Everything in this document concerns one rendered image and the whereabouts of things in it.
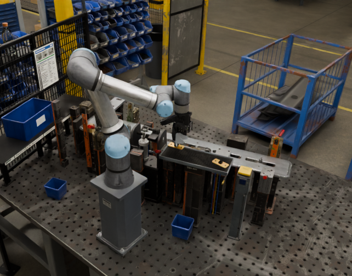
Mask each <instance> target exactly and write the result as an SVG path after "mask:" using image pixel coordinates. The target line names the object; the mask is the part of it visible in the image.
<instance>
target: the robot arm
mask: <svg viewBox="0 0 352 276"><path fill-rule="evenodd" d="M66 71H67V75H68V77H69V78H70V80H71V81H73V82H74V83H75V84H77V85H79V86H81V87H83V88H84V89H85V91H86V93H87V95H88V97H89V99H90V101H91V103H92V105H93V107H94V109H95V112H96V114H97V116H98V118H99V120H100V122H101V124H102V126H103V127H102V129H101V131H102V132H103V135H104V137H105V139H106V141H105V155H106V171H105V174H104V184H105V185H106V186H108V187H109V188H112V189H124V188H127V187H129V186H131V185H132V184H133V182H134V174H133V171H132V169H131V167H130V143H129V136H130V134H129V130H128V127H127V126H126V125H125V124H124V122H123V121H122V120H121V119H118V117H117V114H116V112H115V110H114V108H113V106H112V104H111V102H110V99H109V97H108V95H107V94H109V95H112V96H115V97H118V98H120V99H123V100H126V101H129V102H132V103H134V104H137V105H140V106H143V107H146V108H149V109H151V110H154V111H156V112H157V113H158V115H159V116H161V117H165V118H163V119H162V120H161V121H160V123H161V125H162V126H163V125H167V124H169V123H172V122H174V123H173V127H172V139H173V142H174V144H175V146H176V147H177V144H178V145H179V144H180V143H184V140H187V139H188V137H187V133H188V132H190V131H191V130H192V127H191V124H193V121H191V120H190V117H191V115H192V112H190V111H189V102H190V83H189V82H188V81H186V80H182V79H181V80H177V81H176V82H175V84H174V85H156V86H151V87H150V91H148V90H146V89H143V88H140V87H137V86H135V85H132V84H129V83H127V82H124V81H122V80H119V79H116V78H113V77H110V76H108V75H105V74H103V73H102V71H101V70H99V68H98V65H97V63H96V57H95V54H94V53H93V52H92V51H91V50H89V49H87V48H78V49H76V50H74V51H73V52H72V54H71V55H70V58H69V63H68V64H67V68H66ZM172 101H174V114H175V115H172V116H170V115H171V114H172V113H173V103H172ZM169 116H170V117H169Z"/></svg>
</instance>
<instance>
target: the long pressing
mask: <svg viewBox="0 0 352 276"><path fill-rule="evenodd" d="M122 121H123V122H124V124H125V125H126V126H127V125H128V124H130V125H131V130H132V129H133V127H134V126H135V125H136V124H137V123H132V122H128V121H125V120H122ZM87 122H88V124H89V123H92V124H94V125H95V127H96V121H95V115H93V116H92V117H90V118H89V119H88V120H87ZM80 130H82V131H83V125H81V126H80ZM145 133H146V134H151V133H152V131H150V130H149V132H145ZM167 139H168V140H173V139H172V134H171V133H167ZM184 143H186V144H189V145H194V146H195V147H203V148H206V147H209V148H210V149H211V153H213V151H216V150H217V149H218V148H222V149H225V150H230V151H231V153H230V154H233V155H236V156H240V157H241V158H240V159H238V158H234V157H230V158H234V161H233V164H232V166H233V167H236V168H240V166H246V167H249V168H252V171H254V172H257V173H261V171H262V168H263V167H267V168H271V169H274V170H275V172H274V175H273V177H278V178H281V179H288V178H289V177H290V174H291V169H292V163H291V162H290V161H288V160H284V159H280V158H275V157H270V156H266V155H263V154H258V153H253V152H249V151H244V150H241V149H237V148H232V147H228V146H223V145H218V144H215V143H210V142H206V141H201V140H197V139H192V138H189V137H188V139H187V140H184ZM214 154H215V153H214ZM246 158H249V159H254V160H257V161H259V159H262V160H263V161H262V163H259V162H257V163H255V162H250V161H247V160H246ZM263 162H266V163H270V164H274V165H275V166H274V167H273V166H268V165H264V164H263Z"/></svg>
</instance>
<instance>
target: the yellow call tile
mask: <svg viewBox="0 0 352 276"><path fill-rule="evenodd" d="M251 172H252V168H249V167H246V166H240V169H239V171H238V174H242V175H246V176H250V174H251Z"/></svg>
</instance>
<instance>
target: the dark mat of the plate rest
mask: <svg viewBox="0 0 352 276"><path fill-rule="evenodd" d="M161 156H164V157H168V158H172V159H176V160H181V161H184V162H188V163H192V164H196V165H200V166H205V167H208V168H212V169H215V170H220V171H224V172H227V171H228V169H229V166H230V164H231V162H232V159H229V158H224V157H220V156H216V155H212V154H208V153H204V152H200V151H195V150H192V149H188V148H183V149H177V148H174V147H170V146H168V147H167V148H166V149H165V151H164V152H163V153H162V154H161ZM214 159H219V160H221V161H223V162H224V163H227V164H228V165H229V166H227V167H226V168H224V167H222V166H219V165H217V164H215V163H213V162H212V161H213V160H214Z"/></svg>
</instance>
